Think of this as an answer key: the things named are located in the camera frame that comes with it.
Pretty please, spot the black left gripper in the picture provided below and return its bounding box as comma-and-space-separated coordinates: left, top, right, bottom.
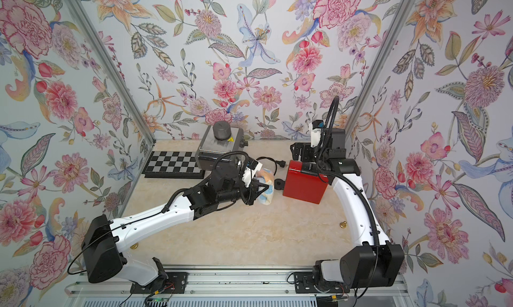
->
216, 178, 271, 204

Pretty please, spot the red capsule coffee machine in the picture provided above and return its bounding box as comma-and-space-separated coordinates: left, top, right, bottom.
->
275, 160, 328, 204

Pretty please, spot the grey steel coffee machine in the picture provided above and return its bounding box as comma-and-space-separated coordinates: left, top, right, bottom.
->
195, 121, 244, 171

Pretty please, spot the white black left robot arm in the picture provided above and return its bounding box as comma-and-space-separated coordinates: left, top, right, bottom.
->
78, 151, 270, 290

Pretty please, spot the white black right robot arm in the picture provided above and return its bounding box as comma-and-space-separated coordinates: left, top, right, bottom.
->
283, 97, 404, 298

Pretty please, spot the black white checkerboard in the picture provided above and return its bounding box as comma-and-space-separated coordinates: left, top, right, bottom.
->
142, 151, 205, 179

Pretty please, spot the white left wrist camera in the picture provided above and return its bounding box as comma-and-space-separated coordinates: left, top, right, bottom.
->
242, 160, 263, 188

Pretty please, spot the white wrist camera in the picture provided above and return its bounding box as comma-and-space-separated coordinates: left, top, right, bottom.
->
242, 160, 263, 188
309, 120, 325, 148

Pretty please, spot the black coffee machine power cable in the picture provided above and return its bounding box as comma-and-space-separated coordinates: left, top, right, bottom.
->
256, 156, 286, 176

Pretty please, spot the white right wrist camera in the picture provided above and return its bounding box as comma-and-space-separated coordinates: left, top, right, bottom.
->
309, 120, 325, 148

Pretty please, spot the aluminium front frame rail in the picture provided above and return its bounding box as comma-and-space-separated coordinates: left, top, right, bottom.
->
65, 264, 410, 299

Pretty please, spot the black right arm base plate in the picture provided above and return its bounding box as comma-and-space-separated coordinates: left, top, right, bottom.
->
287, 272, 349, 294

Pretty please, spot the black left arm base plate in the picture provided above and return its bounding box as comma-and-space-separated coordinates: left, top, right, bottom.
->
130, 272, 188, 294

